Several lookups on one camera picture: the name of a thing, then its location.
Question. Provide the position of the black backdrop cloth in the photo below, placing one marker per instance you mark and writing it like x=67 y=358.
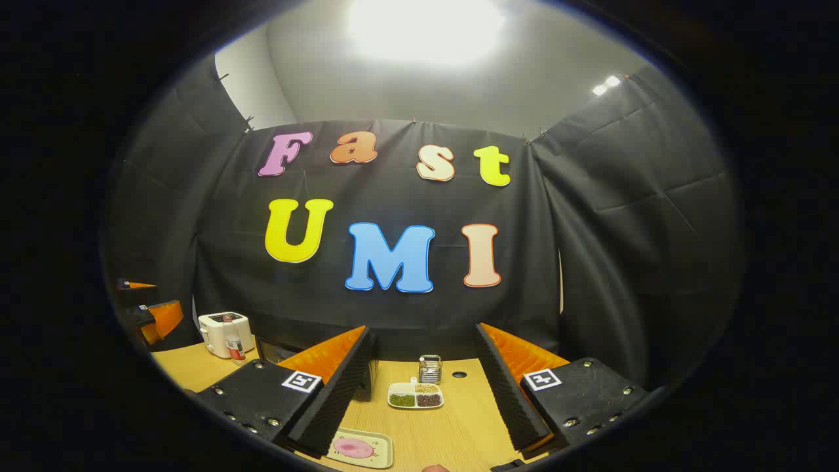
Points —
x=393 y=196

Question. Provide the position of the metal mesh utensil holder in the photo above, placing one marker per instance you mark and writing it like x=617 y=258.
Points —
x=430 y=371

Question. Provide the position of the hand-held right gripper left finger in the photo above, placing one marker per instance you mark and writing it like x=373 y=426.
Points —
x=341 y=387

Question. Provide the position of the cream food tray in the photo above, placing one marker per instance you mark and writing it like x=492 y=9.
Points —
x=383 y=452

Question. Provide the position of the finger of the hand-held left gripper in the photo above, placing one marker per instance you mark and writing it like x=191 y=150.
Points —
x=136 y=290
x=164 y=318

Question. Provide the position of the clear plastic bottle red label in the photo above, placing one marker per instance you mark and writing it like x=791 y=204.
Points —
x=233 y=342

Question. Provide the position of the black electric oven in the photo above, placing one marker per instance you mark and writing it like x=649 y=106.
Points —
x=270 y=351

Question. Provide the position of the pink round pastry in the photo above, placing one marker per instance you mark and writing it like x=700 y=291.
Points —
x=354 y=448

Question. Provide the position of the large ceiling light panel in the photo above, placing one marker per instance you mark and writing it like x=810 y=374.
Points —
x=426 y=29

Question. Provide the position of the small ceiling light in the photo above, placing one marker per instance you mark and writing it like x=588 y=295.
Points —
x=606 y=85

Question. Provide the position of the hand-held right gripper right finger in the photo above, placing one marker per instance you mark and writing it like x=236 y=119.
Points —
x=505 y=387

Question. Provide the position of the white divided dish of beans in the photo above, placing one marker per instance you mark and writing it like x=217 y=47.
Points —
x=414 y=398

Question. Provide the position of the white toaster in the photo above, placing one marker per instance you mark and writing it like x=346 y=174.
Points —
x=211 y=331

